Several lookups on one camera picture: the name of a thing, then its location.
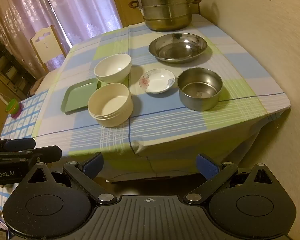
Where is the checked pastel tablecloth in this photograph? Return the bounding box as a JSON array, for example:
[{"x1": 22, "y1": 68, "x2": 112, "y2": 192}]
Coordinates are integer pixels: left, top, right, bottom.
[{"x1": 31, "y1": 14, "x2": 291, "y2": 175}]

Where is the large shallow steel plate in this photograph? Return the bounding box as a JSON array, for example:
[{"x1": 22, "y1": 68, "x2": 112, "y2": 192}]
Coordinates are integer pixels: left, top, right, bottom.
[{"x1": 148, "y1": 32, "x2": 208, "y2": 64}]

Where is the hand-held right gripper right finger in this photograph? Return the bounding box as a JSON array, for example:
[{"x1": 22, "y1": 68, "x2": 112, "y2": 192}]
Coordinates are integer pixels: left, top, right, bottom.
[{"x1": 184, "y1": 153, "x2": 281, "y2": 204}]

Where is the black metal rack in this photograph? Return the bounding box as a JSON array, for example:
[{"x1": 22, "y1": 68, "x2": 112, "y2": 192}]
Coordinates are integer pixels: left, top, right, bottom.
[{"x1": 0, "y1": 36, "x2": 37, "y2": 100}]

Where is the stacked steel steamer pot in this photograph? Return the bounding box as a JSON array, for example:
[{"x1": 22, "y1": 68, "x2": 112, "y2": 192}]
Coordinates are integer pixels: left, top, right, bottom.
[{"x1": 126, "y1": 0, "x2": 203, "y2": 32}]

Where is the green and pink toy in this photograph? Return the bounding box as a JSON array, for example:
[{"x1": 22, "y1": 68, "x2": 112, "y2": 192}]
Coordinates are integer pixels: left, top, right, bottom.
[{"x1": 5, "y1": 99, "x2": 23, "y2": 119}]

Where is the white ceramic bowl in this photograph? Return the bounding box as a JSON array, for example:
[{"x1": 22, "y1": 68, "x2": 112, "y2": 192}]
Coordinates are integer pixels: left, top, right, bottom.
[{"x1": 94, "y1": 54, "x2": 132, "y2": 84}]

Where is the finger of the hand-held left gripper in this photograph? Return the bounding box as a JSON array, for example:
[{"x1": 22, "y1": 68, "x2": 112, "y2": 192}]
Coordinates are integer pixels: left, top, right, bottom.
[
  {"x1": 0, "y1": 137, "x2": 37, "y2": 153},
  {"x1": 0, "y1": 145, "x2": 63, "y2": 167}
]

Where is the wooden chair back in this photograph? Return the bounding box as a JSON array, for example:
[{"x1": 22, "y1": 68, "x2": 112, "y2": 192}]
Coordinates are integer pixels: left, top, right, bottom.
[{"x1": 30, "y1": 25, "x2": 67, "y2": 73}]

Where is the straight-sided steel bowl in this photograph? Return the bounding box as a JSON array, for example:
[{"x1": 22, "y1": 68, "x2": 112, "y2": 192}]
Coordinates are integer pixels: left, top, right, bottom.
[{"x1": 177, "y1": 67, "x2": 223, "y2": 112}]

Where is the cream ribbed round bowl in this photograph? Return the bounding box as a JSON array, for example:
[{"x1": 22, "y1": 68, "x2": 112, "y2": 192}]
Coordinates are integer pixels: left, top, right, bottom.
[{"x1": 87, "y1": 82, "x2": 134, "y2": 128}]

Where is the blue patterned white cloth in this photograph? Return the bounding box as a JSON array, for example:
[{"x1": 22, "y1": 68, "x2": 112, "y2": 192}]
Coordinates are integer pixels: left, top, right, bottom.
[{"x1": 0, "y1": 90, "x2": 49, "y2": 205}]

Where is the small floral white dish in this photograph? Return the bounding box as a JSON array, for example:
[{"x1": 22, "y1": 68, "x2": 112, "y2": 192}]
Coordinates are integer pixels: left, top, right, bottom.
[{"x1": 139, "y1": 69, "x2": 176, "y2": 94}]

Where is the sheer purple curtain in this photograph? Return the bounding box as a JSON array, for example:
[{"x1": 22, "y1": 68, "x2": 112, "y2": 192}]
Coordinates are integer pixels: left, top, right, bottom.
[{"x1": 0, "y1": 0, "x2": 123, "y2": 80}]

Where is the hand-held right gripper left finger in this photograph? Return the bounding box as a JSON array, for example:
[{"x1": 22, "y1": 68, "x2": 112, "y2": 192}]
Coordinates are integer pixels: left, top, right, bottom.
[{"x1": 21, "y1": 152, "x2": 118, "y2": 205}]

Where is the green square plate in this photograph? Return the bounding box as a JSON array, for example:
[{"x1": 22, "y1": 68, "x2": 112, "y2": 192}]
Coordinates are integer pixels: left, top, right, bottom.
[{"x1": 60, "y1": 78, "x2": 102, "y2": 114}]

